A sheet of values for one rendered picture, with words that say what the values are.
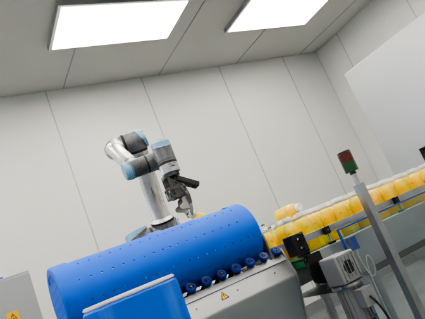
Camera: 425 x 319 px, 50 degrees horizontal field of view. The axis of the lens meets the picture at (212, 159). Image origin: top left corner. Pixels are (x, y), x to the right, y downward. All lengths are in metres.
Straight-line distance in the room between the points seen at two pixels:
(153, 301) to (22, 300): 2.20
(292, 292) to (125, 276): 0.75
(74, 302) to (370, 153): 5.82
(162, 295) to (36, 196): 3.69
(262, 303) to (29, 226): 3.19
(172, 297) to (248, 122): 4.89
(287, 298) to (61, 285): 0.95
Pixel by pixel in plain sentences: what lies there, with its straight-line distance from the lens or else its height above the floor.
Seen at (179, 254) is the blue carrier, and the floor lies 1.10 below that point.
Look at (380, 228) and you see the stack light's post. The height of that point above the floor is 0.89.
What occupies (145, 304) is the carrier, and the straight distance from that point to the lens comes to 1.27.
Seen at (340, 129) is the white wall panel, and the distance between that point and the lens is 7.00.
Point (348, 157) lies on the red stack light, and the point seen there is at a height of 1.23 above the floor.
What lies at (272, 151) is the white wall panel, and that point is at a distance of 6.08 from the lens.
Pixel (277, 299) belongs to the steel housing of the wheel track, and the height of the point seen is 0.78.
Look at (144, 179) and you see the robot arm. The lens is 2.77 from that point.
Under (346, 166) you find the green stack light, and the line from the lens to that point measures 2.15.
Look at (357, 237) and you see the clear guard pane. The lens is 2.20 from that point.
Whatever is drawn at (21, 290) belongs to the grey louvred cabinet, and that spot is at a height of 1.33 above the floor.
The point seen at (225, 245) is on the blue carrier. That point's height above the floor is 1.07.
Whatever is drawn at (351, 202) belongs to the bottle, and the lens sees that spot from 2.41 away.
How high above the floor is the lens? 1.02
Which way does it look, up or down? 12 degrees up
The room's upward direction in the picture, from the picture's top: 22 degrees counter-clockwise
